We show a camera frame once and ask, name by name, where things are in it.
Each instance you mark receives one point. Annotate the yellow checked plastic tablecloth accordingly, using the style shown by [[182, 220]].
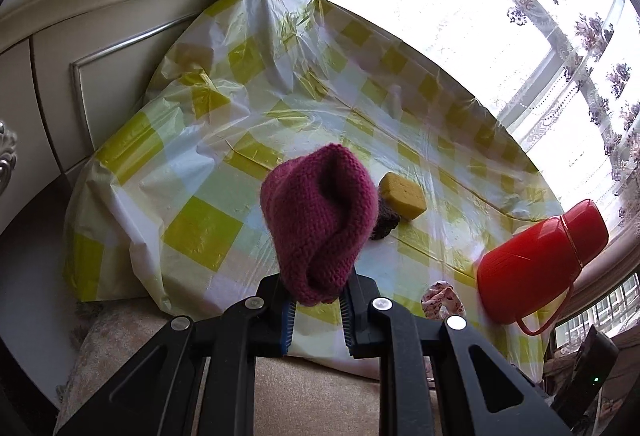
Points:
[[210, 226]]

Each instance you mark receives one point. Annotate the floral lace curtain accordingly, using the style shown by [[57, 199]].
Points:
[[575, 26]]

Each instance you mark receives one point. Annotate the red plastic thermos jug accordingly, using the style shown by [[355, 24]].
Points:
[[535, 266]]

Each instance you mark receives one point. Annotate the yellow sponge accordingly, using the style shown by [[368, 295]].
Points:
[[402, 196]]

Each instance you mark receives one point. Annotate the white cherry print cloth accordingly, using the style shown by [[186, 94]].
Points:
[[442, 296]]

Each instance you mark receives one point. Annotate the magenta knit hat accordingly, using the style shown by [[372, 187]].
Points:
[[315, 216]]

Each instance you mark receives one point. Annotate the silver drawer knob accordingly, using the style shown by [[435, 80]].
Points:
[[6, 151]]

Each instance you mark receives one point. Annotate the beige cushioned stool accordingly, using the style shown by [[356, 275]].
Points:
[[315, 396]]

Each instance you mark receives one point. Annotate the dark brown knit pouch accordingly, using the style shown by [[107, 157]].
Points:
[[385, 223]]

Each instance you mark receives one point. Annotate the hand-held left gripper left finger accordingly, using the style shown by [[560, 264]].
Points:
[[289, 326]]

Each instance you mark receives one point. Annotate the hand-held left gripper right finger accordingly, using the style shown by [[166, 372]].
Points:
[[350, 326]]

